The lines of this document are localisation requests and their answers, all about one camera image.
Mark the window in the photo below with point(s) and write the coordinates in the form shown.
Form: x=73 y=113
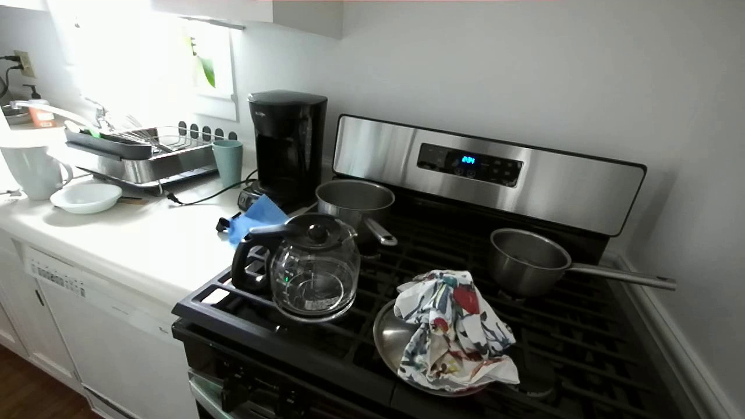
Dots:
x=145 y=58

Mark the light blue cup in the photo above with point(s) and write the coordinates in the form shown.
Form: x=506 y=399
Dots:
x=227 y=162

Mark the blue cloth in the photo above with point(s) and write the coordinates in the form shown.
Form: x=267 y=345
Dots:
x=255 y=217

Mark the floral kitchen towel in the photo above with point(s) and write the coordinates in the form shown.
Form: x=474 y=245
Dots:
x=451 y=329

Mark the black coffee maker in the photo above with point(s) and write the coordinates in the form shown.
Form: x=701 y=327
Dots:
x=286 y=148

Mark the white bowl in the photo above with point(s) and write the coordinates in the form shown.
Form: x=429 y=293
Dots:
x=86 y=196

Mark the wall socket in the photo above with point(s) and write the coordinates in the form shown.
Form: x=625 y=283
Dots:
x=24 y=63

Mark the white pitcher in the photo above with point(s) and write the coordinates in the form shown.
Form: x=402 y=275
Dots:
x=33 y=169

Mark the steel frying pan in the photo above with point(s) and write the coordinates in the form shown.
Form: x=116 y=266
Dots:
x=391 y=340

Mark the white dishwasher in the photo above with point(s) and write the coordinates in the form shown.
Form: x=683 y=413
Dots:
x=110 y=331

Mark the kitchen tap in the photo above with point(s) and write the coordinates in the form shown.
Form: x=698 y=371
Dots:
x=100 y=113

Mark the glass coffee carafe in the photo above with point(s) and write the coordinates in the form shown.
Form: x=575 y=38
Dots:
x=312 y=269

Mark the stainless steel stove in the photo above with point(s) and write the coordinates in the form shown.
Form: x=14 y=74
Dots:
x=442 y=291

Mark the dish drying rack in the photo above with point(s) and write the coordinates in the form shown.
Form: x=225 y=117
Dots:
x=152 y=154

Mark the soap dispenser bottle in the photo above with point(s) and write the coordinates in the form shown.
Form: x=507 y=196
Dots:
x=40 y=110

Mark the wall cabinet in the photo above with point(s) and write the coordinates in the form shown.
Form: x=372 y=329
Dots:
x=279 y=14

